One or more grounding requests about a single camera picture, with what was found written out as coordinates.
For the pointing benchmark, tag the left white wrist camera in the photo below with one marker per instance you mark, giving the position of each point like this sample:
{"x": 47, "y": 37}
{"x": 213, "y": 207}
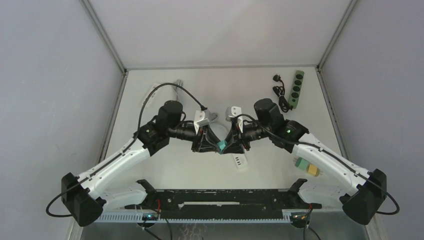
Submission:
{"x": 201, "y": 118}

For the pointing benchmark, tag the white power strip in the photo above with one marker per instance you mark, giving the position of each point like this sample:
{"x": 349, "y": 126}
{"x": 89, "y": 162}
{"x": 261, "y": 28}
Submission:
{"x": 240, "y": 161}
{"x": 149, "y": 96}

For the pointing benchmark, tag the green power strip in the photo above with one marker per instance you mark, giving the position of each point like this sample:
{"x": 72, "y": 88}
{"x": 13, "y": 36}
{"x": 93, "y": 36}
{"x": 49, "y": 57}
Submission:
{"x": 296, "y": 88}

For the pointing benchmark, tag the teal plug adapter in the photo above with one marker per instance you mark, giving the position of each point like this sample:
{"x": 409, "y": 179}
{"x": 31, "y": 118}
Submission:
{"x": 220, "y": 146}

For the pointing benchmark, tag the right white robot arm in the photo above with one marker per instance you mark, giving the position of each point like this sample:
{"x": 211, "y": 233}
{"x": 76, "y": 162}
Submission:
{"x": 360, "y": 193}

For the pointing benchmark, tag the yellow plug adapter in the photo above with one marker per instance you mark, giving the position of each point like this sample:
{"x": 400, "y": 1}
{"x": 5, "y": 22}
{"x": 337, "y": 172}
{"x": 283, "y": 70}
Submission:
{"x": 313, "y": 170}

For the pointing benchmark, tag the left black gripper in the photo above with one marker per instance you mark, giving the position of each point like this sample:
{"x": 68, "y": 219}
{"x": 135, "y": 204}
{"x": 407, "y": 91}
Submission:
{"x": 205, "y": 140}

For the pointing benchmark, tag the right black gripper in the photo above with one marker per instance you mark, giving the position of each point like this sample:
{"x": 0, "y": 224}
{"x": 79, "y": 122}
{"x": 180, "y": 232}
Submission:
{"x": 236, "y": 138}

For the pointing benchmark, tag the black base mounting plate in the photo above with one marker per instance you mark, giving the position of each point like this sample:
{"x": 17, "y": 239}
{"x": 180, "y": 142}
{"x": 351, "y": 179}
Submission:
{"x": 207, "y": 203}

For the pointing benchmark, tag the green plug adapter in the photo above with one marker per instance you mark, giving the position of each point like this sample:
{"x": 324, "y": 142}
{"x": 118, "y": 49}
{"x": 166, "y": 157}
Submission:
{"x": 301, "y": 164}

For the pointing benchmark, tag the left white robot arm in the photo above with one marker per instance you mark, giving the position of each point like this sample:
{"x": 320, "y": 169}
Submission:
{"x": 87, "y": 194}

